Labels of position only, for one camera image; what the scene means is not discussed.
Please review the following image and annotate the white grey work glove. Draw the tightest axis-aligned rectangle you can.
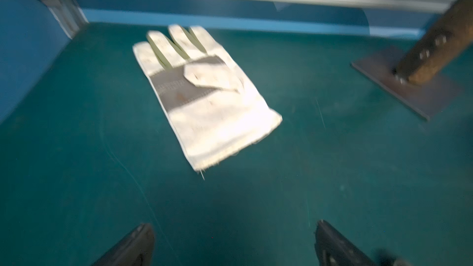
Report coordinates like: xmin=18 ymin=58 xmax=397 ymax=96
xmin=133 ymin=25 xmax=282 ymax=172

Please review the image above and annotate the left aluminium frame post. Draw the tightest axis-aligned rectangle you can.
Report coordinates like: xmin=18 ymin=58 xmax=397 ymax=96
xmin=39 ymin=0 xmax=89 ymax=39

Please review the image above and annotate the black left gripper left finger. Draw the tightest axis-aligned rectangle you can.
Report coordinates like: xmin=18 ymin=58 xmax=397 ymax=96
xmin=92 ymin=223 xmax=155 ymax=266

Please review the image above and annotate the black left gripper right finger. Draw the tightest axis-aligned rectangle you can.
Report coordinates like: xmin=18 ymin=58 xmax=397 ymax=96
xmin=315 ymin=220 xmax=376 ymax=266

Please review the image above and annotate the brown tree trunk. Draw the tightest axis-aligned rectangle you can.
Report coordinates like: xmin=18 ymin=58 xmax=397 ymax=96
xmin=394 ymin=0 xmax=473 ymax=85

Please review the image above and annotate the dark metal tree base plate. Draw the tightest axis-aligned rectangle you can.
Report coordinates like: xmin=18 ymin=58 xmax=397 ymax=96
xmin=351 ymin=46 xmax=463 ymax=121

